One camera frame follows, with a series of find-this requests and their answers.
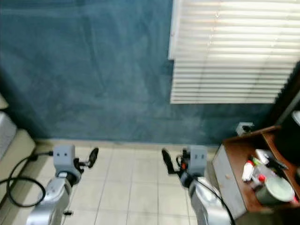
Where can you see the black monitor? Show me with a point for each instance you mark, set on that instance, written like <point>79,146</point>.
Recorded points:
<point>289,136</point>

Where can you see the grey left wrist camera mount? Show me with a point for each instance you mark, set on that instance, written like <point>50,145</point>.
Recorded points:
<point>63,157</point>

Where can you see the white window blind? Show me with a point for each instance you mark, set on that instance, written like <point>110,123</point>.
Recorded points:
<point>229,51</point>

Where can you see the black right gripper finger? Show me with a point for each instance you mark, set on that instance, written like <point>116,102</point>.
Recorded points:
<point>185,153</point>
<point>168,161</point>

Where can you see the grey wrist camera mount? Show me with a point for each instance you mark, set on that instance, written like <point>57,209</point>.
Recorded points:
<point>198,158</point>
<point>63,157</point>

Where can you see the round metal tin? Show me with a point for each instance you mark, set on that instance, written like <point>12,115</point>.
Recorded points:
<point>279,191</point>

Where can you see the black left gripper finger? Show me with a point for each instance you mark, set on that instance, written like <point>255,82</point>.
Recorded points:
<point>94,155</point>

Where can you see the brown wooden desk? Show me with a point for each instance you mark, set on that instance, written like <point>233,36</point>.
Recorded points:
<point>234,159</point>

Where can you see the clear bottle with red cap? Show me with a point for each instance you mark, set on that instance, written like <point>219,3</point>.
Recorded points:
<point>260,182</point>

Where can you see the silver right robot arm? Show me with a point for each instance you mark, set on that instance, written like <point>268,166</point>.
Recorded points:
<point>208,204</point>

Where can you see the white bottle with red cap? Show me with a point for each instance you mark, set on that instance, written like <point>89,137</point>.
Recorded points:
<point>248,171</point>

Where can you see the white remote control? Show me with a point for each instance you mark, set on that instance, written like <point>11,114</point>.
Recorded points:
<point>262,156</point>

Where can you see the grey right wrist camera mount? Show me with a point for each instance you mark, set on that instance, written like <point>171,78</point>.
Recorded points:
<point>198,158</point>

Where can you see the mattress with white patterned sheet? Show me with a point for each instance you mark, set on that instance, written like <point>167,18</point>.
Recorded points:
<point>7,133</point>

